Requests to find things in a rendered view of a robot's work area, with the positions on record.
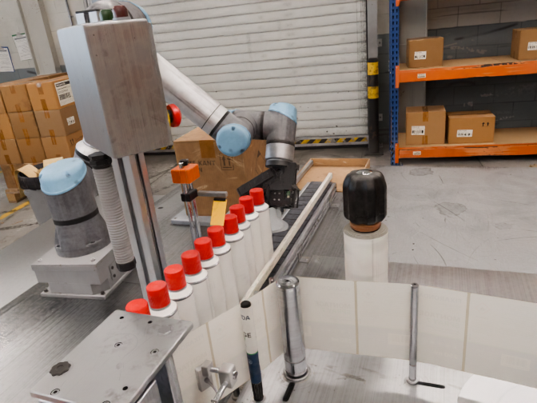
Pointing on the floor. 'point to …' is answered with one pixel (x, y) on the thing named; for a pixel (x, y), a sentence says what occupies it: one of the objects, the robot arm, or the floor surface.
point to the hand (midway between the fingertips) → (265, 238)
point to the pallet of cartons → (36, 125)
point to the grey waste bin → (36, 197)
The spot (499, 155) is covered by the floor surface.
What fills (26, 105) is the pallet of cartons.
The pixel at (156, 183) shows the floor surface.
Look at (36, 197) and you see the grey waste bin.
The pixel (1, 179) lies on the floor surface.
